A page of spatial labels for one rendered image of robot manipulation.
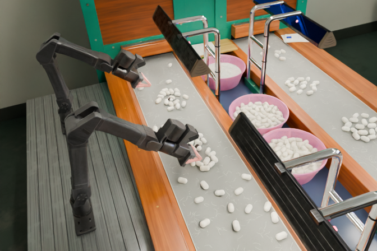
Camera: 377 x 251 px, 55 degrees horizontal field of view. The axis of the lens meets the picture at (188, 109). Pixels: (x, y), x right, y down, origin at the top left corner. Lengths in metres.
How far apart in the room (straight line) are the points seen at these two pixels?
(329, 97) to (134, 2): 1.12
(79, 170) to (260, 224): 0.62
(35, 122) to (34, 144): 0.18
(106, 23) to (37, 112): 0.60
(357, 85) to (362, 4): 2.35
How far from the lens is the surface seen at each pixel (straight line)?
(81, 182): 1.30
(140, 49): 2.07
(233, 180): 1.37
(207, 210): 1.28
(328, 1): 3.90
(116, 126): 1.18
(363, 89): 1.91
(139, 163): 1.43
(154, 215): 1.25
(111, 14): 2.04
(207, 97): 1.74
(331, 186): 1.06
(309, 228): 0.84
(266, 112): 1.69
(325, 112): 1.74
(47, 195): 1.56
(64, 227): 1.43
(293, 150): 1.53
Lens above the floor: 1.75
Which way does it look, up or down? 36 degrees down
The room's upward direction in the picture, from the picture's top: 4 degrees counter-clockwise
